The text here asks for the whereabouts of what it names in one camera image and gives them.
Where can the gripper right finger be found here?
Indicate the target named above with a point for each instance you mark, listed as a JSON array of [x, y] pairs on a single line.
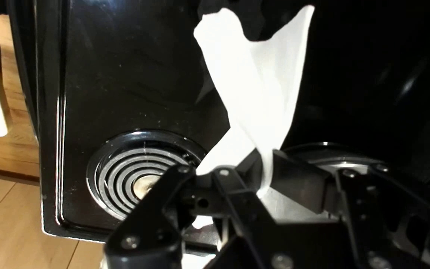
[[301, 179]]

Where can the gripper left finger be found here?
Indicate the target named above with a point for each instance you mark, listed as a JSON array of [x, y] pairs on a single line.
[[151, 224]]

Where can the white paper towel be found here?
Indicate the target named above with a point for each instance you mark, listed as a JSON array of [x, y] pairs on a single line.
[[254, 82]]

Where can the burner with silver drip pan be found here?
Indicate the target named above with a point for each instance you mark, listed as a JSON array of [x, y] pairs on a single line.
[[330, 158]]

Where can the black coil burner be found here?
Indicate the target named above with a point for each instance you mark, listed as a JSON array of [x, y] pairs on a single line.
[[125, 175]]

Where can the black stove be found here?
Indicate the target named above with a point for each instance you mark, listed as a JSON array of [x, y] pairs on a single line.
[[125, 74]]

